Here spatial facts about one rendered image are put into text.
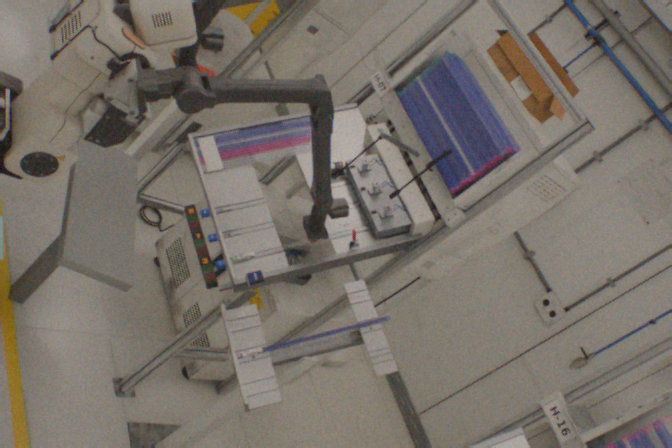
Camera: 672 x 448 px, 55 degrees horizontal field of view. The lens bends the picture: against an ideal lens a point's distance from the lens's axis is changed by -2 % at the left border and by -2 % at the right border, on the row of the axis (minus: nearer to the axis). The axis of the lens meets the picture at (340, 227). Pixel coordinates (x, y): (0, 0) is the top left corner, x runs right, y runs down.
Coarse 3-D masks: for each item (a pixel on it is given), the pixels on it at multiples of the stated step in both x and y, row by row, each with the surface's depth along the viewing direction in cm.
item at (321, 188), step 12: (312, 120) 191; (324, 120) 183; (312, 132) 193; (324, 132) 187; (312, 144) 197; (324, 144) 195; (312, 156) 201; (324, 156) 199; (312, 168) 205; (324, 168) 203; (312, 180) 210; (324, 180) 208; (312, 192) 217; (324, 192) 211
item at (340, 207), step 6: (336, 198) 223; (342, 198) 224; (324, 204) 214; (330, 204) 215; (336, 204) 221; (342, 204) 222; (348, 204) 223; (324, 210) 217; (336, 210) 222; (342, 210) 223; (348, 210) 224; (336, 216) 223; (342, 216) 224
